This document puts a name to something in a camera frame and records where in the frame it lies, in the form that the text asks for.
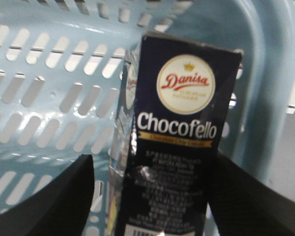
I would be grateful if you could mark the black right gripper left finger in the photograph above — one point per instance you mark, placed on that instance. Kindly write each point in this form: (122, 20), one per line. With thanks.
(61, 208)

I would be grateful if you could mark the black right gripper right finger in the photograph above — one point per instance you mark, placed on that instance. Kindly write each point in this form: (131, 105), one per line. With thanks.
(243, 206)

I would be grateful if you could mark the Danisa Chocofello cookie box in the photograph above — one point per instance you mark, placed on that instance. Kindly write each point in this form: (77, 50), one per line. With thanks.
(172, 107)

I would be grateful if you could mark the light blue plastic basket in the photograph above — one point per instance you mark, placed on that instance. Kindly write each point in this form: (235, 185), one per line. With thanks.
(60, 73)

